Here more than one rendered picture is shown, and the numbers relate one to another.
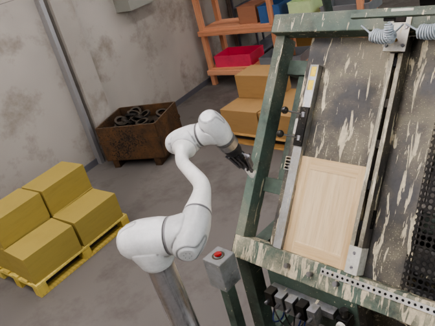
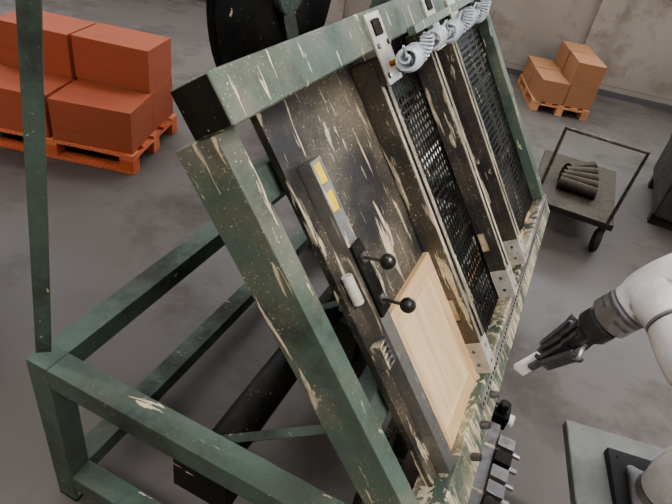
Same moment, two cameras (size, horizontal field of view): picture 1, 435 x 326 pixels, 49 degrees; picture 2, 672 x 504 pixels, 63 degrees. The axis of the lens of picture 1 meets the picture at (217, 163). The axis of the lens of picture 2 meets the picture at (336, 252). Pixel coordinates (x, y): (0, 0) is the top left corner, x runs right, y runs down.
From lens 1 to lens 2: 285 cm
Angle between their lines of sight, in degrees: 96
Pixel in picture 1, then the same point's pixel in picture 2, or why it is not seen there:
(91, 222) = not seen: outside the picture
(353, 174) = (425, 277)
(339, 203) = (437, 324)
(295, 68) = not seen: hidden behind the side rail
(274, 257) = (462, 478)
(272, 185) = not seen: hidden behind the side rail
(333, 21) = (318, 55)
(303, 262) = (473, 426)
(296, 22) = (267, 77)
